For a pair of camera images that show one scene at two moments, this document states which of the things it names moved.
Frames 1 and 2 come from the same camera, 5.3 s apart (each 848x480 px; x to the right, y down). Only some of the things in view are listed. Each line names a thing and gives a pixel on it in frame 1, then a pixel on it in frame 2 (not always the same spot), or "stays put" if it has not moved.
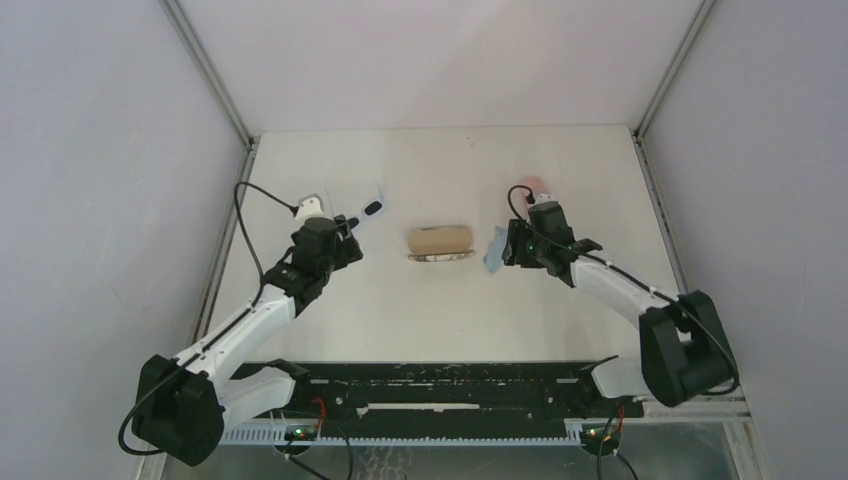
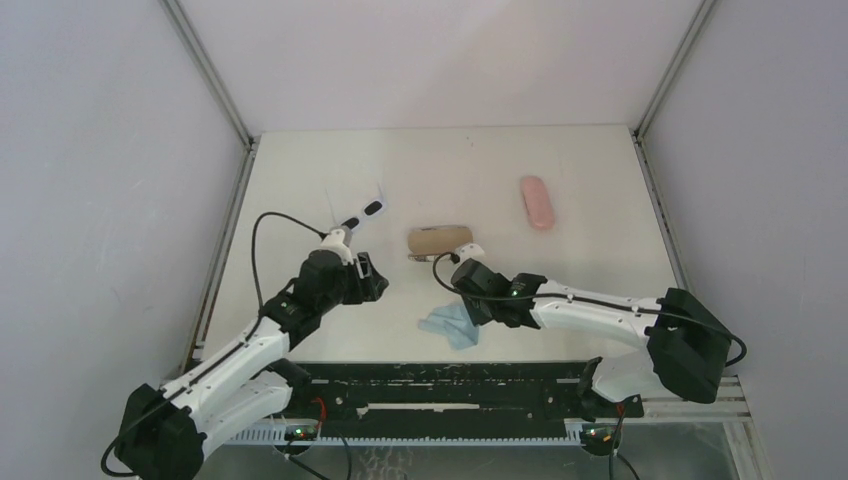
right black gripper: (518, 248) to (465, 275)
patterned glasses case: (440, 243) stays put
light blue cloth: (494, 256) to (451, 320)
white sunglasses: (373, 208) stays put
